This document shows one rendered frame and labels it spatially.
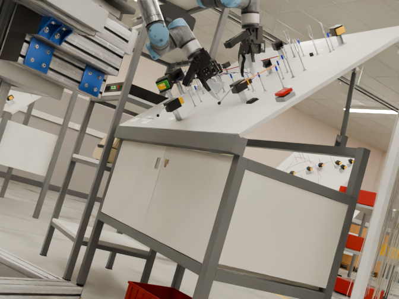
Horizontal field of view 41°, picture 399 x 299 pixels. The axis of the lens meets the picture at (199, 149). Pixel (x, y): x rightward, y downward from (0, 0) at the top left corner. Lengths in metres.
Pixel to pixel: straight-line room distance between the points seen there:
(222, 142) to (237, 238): 0.34
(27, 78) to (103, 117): 8.43
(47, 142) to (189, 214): 3.35
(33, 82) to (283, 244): 1.05
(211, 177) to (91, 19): 0.74
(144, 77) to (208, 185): 8.69
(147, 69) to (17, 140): 5.82
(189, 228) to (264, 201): 0.30
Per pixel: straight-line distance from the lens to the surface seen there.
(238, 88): 2.22
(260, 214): 1.96
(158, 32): 2.06
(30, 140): 5.22
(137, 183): 2.56
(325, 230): 2.17
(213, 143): 1.97
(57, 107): 9.89
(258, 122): 1.92
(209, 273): 1.89
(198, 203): 2.03
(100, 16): 1.66
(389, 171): 1.97
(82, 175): 10.17
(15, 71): 1.79
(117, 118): 2.98
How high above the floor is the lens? 0.62
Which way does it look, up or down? 5 degrees up
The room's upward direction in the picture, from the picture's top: 17 degrees clockwise
